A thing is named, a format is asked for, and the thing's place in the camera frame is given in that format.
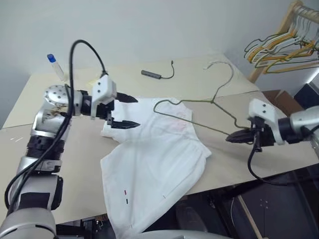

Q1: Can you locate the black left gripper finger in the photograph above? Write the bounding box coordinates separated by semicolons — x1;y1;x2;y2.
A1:
109;119;141;129
115;92;139;104

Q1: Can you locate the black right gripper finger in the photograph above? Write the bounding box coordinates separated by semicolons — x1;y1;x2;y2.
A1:
231;127;254;137
225;136;255;145

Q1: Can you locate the wooden stick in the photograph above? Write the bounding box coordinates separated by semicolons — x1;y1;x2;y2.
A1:
236;195;263;239

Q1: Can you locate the grey USB hub with cable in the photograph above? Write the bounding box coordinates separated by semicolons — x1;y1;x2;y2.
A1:
141;59;175;80

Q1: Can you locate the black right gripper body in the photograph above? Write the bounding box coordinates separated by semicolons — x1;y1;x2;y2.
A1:
249;118;276;147

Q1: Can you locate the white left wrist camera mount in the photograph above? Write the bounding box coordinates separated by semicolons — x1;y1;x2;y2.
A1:
90;74;118;120

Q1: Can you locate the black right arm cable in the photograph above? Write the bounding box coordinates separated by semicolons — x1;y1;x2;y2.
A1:
247;124;319;186

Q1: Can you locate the wooden clothes rack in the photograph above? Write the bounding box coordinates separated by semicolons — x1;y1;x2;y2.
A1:
248;0;319;83

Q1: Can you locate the brown cardboard box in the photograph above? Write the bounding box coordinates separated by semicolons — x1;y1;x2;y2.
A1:
261;89;306;118

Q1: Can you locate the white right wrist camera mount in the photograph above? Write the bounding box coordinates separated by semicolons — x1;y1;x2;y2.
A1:
247;98;285;146

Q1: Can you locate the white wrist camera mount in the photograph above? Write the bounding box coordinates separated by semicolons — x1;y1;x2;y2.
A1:
90;74;118;120
247;98;285;146

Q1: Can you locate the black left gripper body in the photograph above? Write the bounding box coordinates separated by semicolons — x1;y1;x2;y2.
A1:
95;92;120;126

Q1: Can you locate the black case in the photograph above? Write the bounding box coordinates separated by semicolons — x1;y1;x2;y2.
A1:
293;81;319;111

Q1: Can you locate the white shirt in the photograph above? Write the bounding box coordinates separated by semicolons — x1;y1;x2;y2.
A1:
99;97;213;235

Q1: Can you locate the clear tube with blue cap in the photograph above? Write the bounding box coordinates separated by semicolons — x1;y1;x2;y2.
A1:
46;53;68;82

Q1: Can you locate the white wire hanger on rack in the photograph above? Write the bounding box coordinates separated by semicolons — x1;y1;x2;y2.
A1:
288;6;319;43

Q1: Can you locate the yellow wire hanger on rack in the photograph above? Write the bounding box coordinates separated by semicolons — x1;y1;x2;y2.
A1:
247;34;317;63

